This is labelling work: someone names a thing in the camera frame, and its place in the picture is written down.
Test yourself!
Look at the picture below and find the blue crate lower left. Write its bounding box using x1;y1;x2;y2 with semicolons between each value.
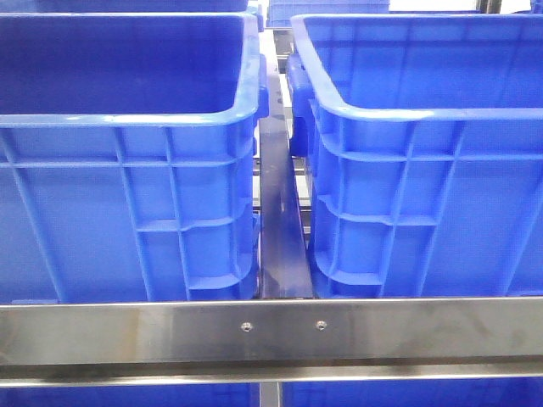
1;383;260;406

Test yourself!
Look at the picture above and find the blue crate rear right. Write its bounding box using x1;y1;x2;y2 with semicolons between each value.
266;0;390;28

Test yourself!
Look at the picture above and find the blue plastic crate left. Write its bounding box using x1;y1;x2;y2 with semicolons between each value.
1;13;268;304

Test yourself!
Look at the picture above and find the blue crate rear left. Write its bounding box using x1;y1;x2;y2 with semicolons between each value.
30;0;264;31

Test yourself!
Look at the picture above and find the steel centre divider bar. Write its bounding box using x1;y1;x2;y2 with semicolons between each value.
260;69;314;299

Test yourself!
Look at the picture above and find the stainless steel front rail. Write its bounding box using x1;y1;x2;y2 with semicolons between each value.
1;297;542;387

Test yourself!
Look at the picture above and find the blue plastic crate right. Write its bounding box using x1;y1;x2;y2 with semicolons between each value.
288;14;542;298

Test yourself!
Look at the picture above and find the blue plastic crate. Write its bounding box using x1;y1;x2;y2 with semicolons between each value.
1;13;268;304
288;14;542;298

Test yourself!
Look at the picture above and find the blue crate lower right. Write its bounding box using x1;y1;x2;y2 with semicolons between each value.
283;377;542;406

